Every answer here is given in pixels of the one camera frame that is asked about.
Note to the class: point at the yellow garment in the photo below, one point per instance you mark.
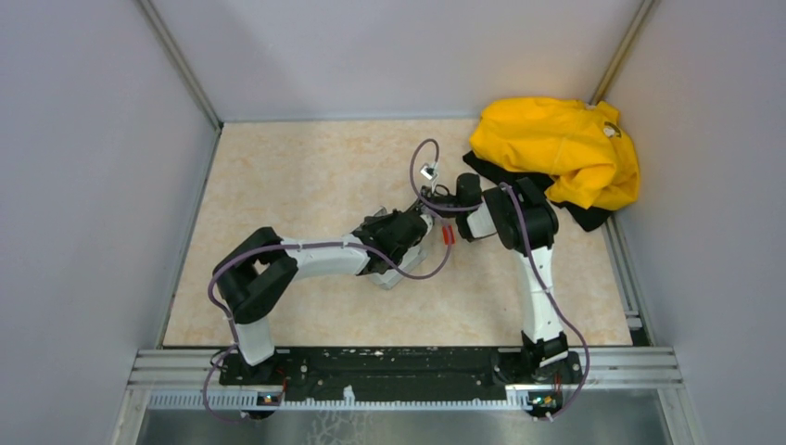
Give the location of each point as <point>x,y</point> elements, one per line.
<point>583,148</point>

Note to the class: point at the white cardboard box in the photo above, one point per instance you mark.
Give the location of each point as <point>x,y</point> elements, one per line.
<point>413,258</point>

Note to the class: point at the small red block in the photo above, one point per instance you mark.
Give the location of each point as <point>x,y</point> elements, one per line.
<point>448,235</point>

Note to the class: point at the aluminium frame rail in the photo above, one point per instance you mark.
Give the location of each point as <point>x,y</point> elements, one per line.
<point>189,378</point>

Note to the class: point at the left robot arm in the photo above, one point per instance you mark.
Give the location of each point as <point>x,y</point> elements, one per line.
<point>251,280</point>

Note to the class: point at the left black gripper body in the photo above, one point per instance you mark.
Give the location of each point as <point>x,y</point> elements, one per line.
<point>376,224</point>

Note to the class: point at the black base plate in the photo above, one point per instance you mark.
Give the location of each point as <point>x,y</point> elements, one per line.
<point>406,374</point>

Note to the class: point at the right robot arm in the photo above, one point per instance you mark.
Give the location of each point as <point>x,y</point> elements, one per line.
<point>521,218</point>

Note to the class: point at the black garment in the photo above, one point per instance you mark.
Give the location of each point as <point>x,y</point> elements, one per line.
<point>588,219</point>

